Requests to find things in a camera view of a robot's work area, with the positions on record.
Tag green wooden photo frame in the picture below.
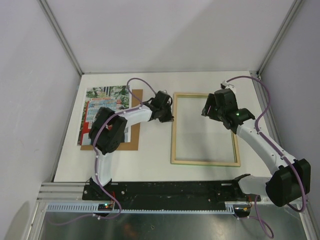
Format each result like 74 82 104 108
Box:
170 92 241 167

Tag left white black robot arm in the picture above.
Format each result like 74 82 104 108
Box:
89 91 174 200

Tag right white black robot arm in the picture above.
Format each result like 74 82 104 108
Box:
201 88 311 207

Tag printed photo of two people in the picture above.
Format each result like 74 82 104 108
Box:
77 85 132 146

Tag brown cardboard backing board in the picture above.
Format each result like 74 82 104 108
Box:
80 96 140 151

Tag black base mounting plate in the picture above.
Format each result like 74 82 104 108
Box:
82 179 256 211

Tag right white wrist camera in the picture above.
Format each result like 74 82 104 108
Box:
220 80 237 94

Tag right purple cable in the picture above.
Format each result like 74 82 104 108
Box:
226 75 309 238

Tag right aluminium corner post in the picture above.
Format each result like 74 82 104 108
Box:
256 0 305 76

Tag aluminium corner post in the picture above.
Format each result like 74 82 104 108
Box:
256 0 305 76
37 0 84 77

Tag white slotted cable duct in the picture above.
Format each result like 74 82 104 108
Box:
46 202 251 215

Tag left aluminium corner post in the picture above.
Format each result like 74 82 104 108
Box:
37 0 84 77

